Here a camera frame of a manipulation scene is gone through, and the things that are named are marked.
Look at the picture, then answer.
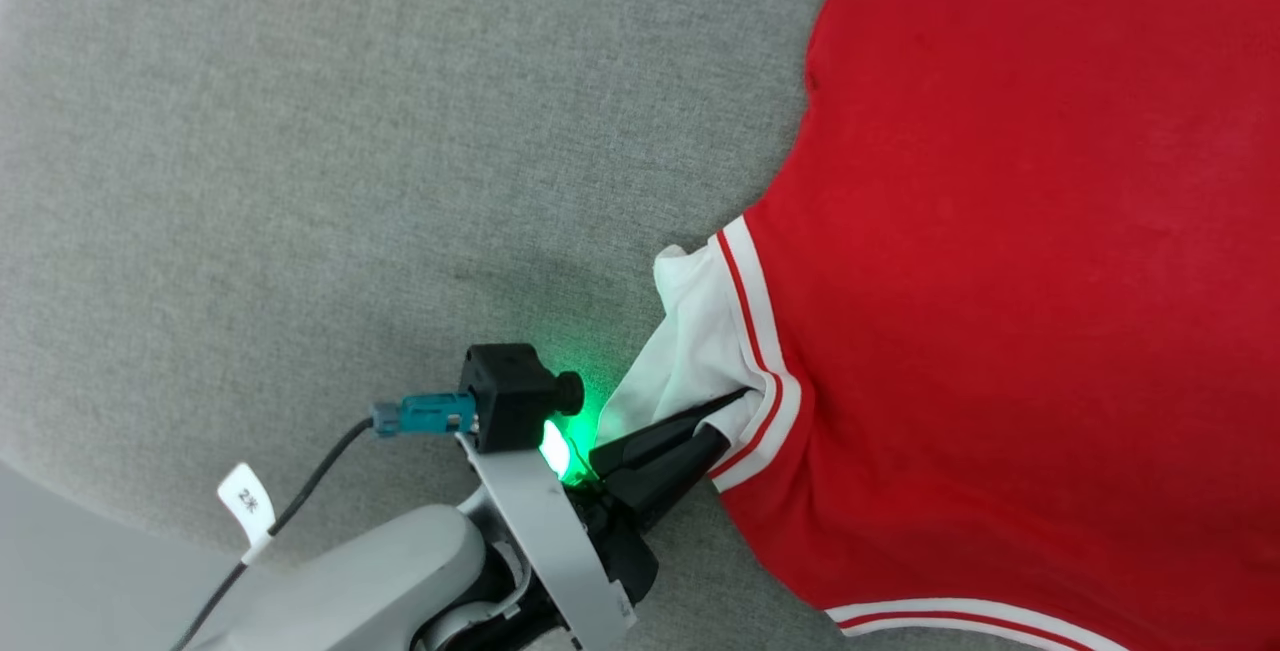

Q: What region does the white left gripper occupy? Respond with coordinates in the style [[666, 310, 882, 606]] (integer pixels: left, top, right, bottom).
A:
[[455, 387, 751, 651]]

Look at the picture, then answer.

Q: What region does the red and white garment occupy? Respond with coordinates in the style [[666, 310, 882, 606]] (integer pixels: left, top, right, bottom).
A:
[[595, 0, 1280, 651]]

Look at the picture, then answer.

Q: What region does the black left camera cable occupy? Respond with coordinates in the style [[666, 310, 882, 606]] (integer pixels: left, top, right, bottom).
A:
[[170, 419, 376, 651]]

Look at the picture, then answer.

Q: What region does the white cable label tag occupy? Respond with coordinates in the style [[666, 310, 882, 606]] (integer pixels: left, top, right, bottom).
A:
[[217, 462, 277, 564]]

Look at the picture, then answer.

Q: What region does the teal left camera connector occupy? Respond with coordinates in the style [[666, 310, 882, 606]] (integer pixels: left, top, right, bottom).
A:
[[370, 391, 479, 438]]

